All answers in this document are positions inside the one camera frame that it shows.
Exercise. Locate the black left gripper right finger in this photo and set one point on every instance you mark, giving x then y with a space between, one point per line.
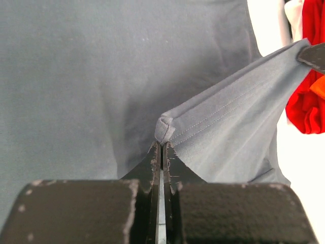
202 212

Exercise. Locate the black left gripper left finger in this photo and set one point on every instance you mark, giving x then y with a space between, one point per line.
89 211

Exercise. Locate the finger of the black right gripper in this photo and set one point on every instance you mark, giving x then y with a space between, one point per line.
314 57

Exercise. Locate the grey blue t shirt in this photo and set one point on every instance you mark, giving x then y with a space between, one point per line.
87 86

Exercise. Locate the orange folded t shirt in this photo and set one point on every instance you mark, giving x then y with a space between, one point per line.
318 87

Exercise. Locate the white folded t shirt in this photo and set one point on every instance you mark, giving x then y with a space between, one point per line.
293 10

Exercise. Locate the red folded t shirt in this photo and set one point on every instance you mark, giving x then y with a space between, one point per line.
305 110

